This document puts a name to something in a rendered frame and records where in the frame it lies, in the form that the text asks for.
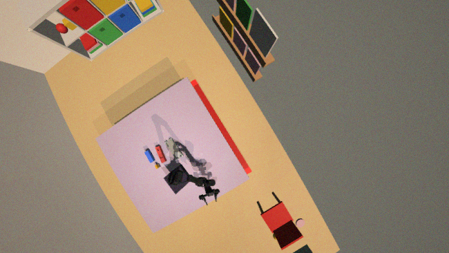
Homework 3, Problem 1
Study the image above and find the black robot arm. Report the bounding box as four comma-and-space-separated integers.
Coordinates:
167, 170, 216, 197

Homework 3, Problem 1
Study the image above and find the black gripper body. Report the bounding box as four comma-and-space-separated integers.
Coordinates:
198, 187, 220, 200

